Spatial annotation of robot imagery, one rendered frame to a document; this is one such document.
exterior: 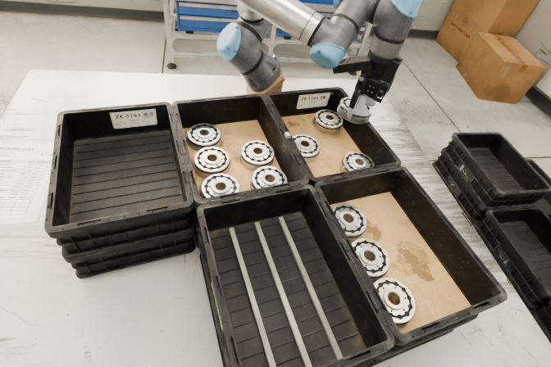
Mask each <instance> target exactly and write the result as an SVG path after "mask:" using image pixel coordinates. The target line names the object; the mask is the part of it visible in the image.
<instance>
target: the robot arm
mask: <svg viewBox="0 0 551 367"><path fill-rule="evenodd" d="M235 1H236V2H238V12H239V18H238V20H237V21H236V22H235V23H230V24H228V25H227V26H226V27H225V29H223V30H222V31H221V34H220V35H219V38H218V40H217V44H216V48H217V51H218V52H219V53H220V54H221V55H222V56H223V58H224V59H225V60H226V61H228V62H229V63H230V64H231V65H232V66H233V67H234V68H235V69H236V70H237V71H238V72H239V73H240V74H241V75H243V77H244V79H245V81H246V82H247V84H248V86H249V87H250V88H251V89H252V90H253V91H254V92H257V93H258V92H261V91H264V90H266V89H267V88H269V87H270V86H271V85H272V84H273V83H274V82H275V81H276V79H277V78H278V76H279V74H280V63H279V62H278V61H277V60H276V59H275V58H274V57H271V56H269V55H267V54H265V53H264V52H263V51H262V50H261V49H260V48H259V46H260V44H261V43H262V41H263V39H264V38H265V37H266V35H267V33H268V32H269V30H270V29H271V27H272V26H273V25H275V26H277V27H278V28H280V29H282V30H283V31H284V32H286V33H287V34H290V35H291V36H293V37H294V38H296V39H297V40H299V41H300V42H302V43H304V44H306V45H307V46H309V47H310V48H311V51H310V58H311V59H312V60H313V61H314V62H316V64H317V65H319V66H320V67H322V68H325V69H329V70H330V69H332V70H333V73H334V74H340V73H345V72H353V71H360V70H361V75H360V76H359V78H358V80H357V83H356V86H355V90H354V92H353V95H352V98H351V100H350V103H349V106H348V113H347V114H348V120H351V117H352V115H357V116H368V115H369V110H368V109H367V108H366V107H365V106H375V105H376V102H379V103H381V102H382V99H383V97H384V96H385V95H386V93H387V92H388V91H389V89H390V87H391V85H392V83H393V82H394V78H395V74H396V72H397V70H398V67H399V66H400V64H401V63H402V60H403V59H402V58H400V57H398V55H399V53H400V51H401V48H402V46H403V44H404V41H405V39H406V37H407V36H408V32H409V30H410V29H411V27H412V23H413V21H414V20H415V18H416V17H417V13H418V10H419V8H420V5H421V2H422V0H334V8H335V9H336V11H335V13H334V15H333V16H332V17H331V18H330V20H328V19H327V18H325V17H324V16H322V15H321V14H319V13H318V12H316V11H314V10H312V9H311V8H310V7H308V6H306V5H305V4H303V3H302V2H300V1H299V0H235ZM365 22H368V23H371V24H373V25H377V27H376V32H375V34H374V36H373V39H372V41H371V45H370V49H369V52H368V54H367V55H368V56H361V57H350V58H343V57H344V56H345V55H346V53H347V51H348V49H349V47H350V45H351V44H352V42H353V40H354V39H355V38H356V36H357V34H358V32H359V31H360V29H361V28H362V26H363V25H364V23H365ZM379 97H380V98H381V99H380V98H379Z"/></svg>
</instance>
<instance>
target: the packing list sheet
mask: <svg viewBox="0 0 551 367"><path fill-rule="evenodd" d="M53 146H54V144H33V143H0V224H17V223H28V222H36V221H37V219H38V216H39V212H40V210H41V207H42V205H43V200H44V198H45V195H46V192H47V190H48V185H49V180H50V173H51V166H52V153H53Z"/></svg>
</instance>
